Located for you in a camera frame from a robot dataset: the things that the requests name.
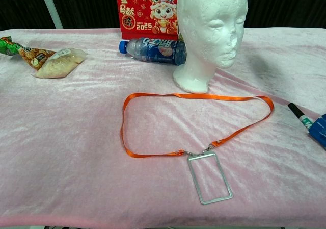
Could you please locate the orange lanyard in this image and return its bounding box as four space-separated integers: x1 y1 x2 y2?
120 92 275 206

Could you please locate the white foam mannequin head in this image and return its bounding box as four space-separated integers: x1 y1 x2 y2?
173 0 249 94

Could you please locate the blue drink bottle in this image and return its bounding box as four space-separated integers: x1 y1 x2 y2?
119 37 188 66

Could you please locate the pink velvet tablecloth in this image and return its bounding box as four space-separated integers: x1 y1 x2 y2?
0 27 326 228

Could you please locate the red desk calendar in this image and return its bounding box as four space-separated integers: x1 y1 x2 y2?
116 0 180 41

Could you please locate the clear bag of pale snack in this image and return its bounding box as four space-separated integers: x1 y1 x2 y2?
32 47 89 80

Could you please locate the black curtain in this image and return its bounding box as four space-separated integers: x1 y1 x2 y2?
0 0 326 31

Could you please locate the black marker pen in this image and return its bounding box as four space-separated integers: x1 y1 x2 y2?
287 102 314 130

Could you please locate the green orange snack bag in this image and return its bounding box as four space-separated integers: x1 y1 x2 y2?
0 36 57 71

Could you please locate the blue cookie box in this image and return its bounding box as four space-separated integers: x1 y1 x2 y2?
307 113 326 149

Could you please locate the white frame post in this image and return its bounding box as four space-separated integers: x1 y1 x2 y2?
37 0 64 30

